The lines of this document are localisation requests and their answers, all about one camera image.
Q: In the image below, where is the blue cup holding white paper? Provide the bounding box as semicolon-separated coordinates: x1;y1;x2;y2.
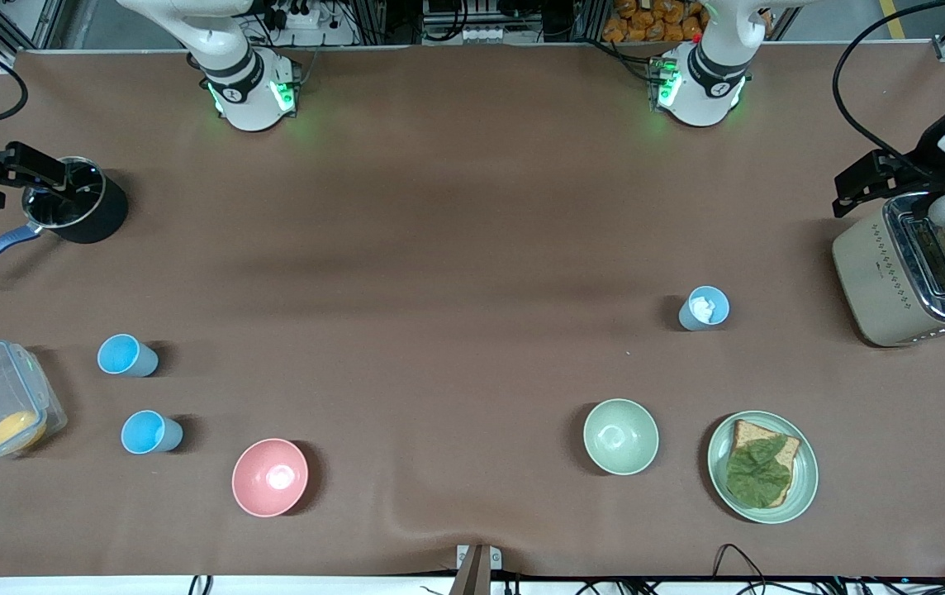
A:
678;285;731;332

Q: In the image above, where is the blue plastic cup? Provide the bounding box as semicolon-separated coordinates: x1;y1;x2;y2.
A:
97;333;159;378
121;410;184;455

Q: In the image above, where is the glass pot lid blue knob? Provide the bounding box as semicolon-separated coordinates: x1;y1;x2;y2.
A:
26;162;103;229

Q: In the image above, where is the beige and chrome toaster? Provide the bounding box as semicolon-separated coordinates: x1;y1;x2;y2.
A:
832;192;945;349

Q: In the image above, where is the orange round food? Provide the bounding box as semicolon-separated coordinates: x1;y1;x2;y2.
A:
0;411;49;452

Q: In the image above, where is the brown bread slice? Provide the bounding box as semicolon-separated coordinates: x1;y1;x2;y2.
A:
729;419;802;508

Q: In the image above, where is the bag of orange buns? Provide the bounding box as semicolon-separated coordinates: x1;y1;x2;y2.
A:
601;0;710;45

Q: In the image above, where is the pale green plate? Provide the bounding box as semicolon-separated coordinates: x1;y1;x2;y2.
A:
706;410;819;526

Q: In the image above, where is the green lettuce leaf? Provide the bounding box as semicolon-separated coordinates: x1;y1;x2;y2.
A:
725;436;793;508

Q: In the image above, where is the white power strip with plugs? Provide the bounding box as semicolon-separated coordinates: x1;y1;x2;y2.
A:
260;0;335;31

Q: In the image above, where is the pale green bowl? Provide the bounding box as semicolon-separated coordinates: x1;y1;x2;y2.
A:
582;398;661;477

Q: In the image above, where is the pink bowl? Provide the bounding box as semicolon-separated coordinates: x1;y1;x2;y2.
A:
231;438;310;519

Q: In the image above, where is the brown table mat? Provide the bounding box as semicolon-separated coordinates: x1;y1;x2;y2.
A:
0;45;945;579

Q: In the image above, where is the black pot with blue handle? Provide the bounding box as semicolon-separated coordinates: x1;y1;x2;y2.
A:
0;156;130;285

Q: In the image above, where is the black looped cable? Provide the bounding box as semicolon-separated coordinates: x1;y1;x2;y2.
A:
712;543;772;594

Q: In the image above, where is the metal bracket on table edge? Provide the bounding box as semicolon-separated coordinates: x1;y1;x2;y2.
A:
449;543;503;595

